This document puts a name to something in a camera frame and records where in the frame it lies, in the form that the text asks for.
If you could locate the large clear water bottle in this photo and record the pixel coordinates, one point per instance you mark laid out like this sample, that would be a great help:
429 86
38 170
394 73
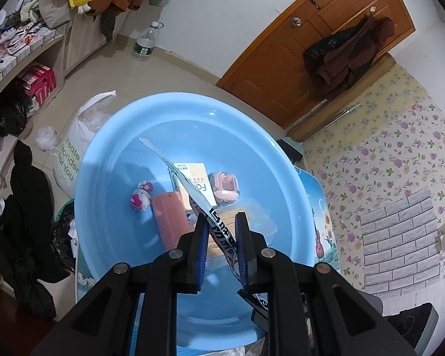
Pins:
146 42

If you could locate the red cardboard box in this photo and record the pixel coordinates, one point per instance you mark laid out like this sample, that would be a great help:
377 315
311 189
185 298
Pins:
39 83

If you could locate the pink rectangular case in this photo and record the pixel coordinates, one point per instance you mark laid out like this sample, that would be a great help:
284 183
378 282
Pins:
168 218

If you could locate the dark brown jacket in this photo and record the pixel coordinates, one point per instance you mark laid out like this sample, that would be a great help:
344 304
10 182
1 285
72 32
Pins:
341 55

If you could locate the snack packet with red print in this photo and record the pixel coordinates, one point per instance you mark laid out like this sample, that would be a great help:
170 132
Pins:
222 230

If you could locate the light wood wardrobe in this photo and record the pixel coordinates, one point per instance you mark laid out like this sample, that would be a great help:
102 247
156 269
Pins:
81 44

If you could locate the pile of snack packets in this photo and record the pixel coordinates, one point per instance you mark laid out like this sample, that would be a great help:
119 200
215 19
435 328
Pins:
18 39

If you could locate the black shoe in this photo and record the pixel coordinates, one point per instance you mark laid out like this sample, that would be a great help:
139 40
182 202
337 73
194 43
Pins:
411 322

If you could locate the pink and white cat toy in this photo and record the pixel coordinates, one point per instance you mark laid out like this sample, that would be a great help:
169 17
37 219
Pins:
141 197

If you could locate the white and yellow box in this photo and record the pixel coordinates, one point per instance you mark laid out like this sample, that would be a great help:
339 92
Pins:
198 178

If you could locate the white shopping bag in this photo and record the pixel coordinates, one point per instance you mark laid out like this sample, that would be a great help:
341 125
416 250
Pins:
72 148

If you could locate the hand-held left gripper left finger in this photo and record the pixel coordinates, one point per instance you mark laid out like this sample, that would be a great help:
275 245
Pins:
202 256

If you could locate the scenic print desktop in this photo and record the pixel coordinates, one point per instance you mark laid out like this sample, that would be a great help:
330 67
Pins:
320 222

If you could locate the brown wooden door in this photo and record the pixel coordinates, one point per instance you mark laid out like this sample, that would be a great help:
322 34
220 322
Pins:
267 63

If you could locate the pink earbuds case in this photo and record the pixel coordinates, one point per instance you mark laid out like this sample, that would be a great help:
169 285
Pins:
224 189

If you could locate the clear box of toothpicks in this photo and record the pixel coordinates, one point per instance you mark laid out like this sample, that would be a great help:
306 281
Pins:
261 222

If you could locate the black clothes heap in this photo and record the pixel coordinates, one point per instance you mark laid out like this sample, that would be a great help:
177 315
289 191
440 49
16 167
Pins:
26 222

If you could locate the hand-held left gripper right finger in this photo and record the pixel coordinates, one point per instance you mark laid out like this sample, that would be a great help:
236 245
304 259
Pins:
241 256

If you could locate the crumpled white plastic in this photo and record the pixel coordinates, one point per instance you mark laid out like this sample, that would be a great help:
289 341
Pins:
47 139

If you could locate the black plastic bag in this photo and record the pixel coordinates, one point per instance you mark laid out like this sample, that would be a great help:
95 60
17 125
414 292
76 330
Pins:
7 113

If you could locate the light blue plastic basin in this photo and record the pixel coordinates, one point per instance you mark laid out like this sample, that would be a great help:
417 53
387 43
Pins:
126 148

